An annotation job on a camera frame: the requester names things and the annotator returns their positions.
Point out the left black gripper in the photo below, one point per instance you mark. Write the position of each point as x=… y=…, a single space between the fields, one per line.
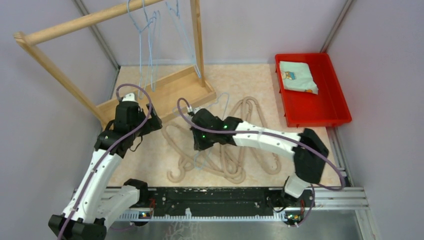
x=152 y=123

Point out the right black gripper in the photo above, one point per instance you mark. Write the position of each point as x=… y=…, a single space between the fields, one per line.
x=199 y=145

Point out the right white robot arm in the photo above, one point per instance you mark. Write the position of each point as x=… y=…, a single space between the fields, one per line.
x=305 y=149

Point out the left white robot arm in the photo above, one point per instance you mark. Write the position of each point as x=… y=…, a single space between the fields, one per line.
x=88 y=216

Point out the wooden clothes rack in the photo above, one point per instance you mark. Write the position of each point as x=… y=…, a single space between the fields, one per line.
x=189 y=82

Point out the folded light green cloth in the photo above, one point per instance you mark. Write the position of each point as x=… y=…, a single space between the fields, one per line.
x=297 y=76

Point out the red plastic bin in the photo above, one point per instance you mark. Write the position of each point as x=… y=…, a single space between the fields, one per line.
x=328 y=108

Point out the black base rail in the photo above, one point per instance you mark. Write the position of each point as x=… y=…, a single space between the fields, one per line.
x=219 y=201

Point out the white cable duct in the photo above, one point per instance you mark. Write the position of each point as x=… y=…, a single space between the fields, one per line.
x=136 y=216

